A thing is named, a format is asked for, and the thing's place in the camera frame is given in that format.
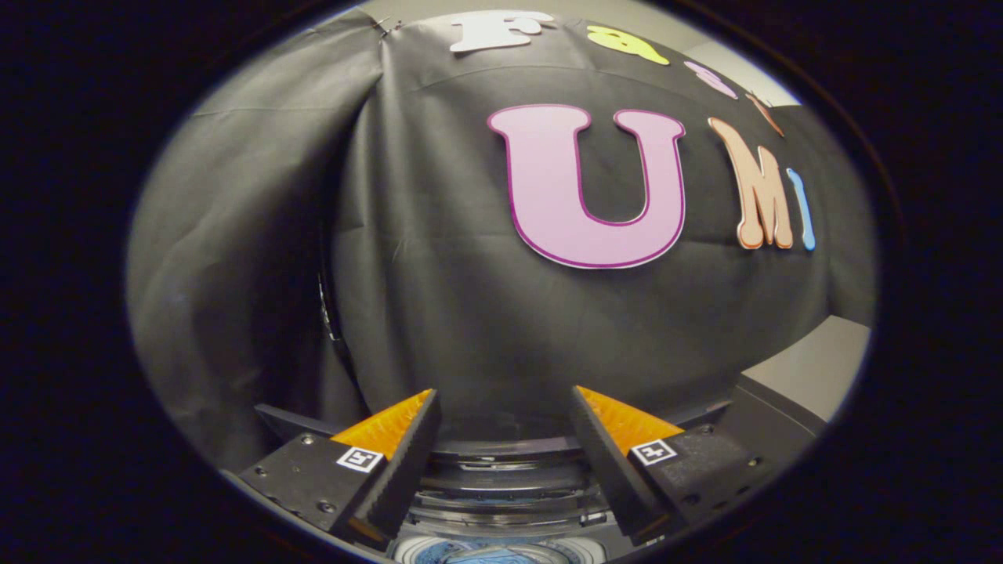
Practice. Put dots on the light blue shirt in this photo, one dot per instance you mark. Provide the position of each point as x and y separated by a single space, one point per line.
486 556

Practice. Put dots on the grey washing machine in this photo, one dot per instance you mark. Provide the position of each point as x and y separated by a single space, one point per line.
501 501

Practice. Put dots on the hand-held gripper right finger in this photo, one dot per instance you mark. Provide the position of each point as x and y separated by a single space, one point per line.
607 462

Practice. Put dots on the black backdrop cloth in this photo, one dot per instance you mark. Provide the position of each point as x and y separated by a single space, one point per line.
470 313

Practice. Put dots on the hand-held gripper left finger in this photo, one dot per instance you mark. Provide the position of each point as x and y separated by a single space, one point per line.
403 470

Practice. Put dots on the beige cabinet with grey top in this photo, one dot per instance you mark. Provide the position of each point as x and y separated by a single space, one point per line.
815 360

